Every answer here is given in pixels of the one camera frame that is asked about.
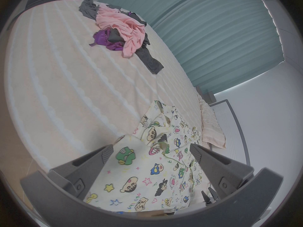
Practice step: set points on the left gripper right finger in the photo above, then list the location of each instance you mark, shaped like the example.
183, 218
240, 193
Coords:
220, 171

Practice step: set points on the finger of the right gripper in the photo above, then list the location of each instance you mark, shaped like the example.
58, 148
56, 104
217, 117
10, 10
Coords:
214, 195
205, 197

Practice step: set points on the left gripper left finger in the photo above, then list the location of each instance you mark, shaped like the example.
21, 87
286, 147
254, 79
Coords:
78, 174

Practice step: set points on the white printed pyjama top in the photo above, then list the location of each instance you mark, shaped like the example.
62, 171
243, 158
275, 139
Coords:
132, 174

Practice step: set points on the pile of clothes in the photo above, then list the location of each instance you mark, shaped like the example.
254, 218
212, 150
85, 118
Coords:
127, 25

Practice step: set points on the pink striped pillow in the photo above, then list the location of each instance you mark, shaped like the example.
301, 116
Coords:
213, 126

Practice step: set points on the grey bedside table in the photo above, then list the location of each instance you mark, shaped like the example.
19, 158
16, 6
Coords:
206, 94

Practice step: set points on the bed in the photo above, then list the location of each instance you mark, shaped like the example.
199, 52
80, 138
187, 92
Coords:
59, 79

